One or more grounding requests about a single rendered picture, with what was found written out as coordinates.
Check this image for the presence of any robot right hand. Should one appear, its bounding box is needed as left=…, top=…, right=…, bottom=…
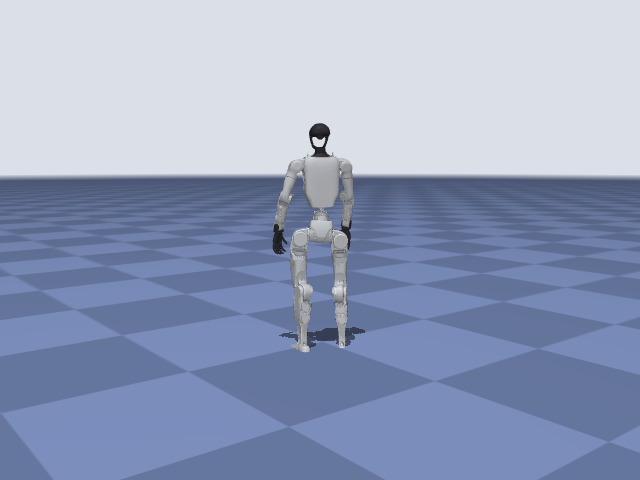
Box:
left=340, top=220, right=352, bottom=250

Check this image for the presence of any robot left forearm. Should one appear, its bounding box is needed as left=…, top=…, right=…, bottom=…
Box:
left=273, top=192, right=289, bottom=231

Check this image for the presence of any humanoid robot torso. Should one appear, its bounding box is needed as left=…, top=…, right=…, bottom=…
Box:
left=302, top=153, right=340, bottom=243

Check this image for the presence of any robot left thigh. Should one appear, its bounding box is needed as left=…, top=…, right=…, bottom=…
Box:
left=290, top=228, right=313, bottom=301

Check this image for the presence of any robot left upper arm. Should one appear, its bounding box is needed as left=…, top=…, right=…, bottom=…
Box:
left=280, top=159, right=305, bottom=204

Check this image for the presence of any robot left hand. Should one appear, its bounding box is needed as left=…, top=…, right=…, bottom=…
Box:
left=273, top=224, right=287, bottom=254

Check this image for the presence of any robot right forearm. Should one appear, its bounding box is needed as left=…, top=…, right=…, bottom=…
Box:
left=341, top=197, right=354, bottom=227

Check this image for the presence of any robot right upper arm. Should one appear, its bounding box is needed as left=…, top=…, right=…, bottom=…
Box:
left=338, top=158, right=354, bottom=202

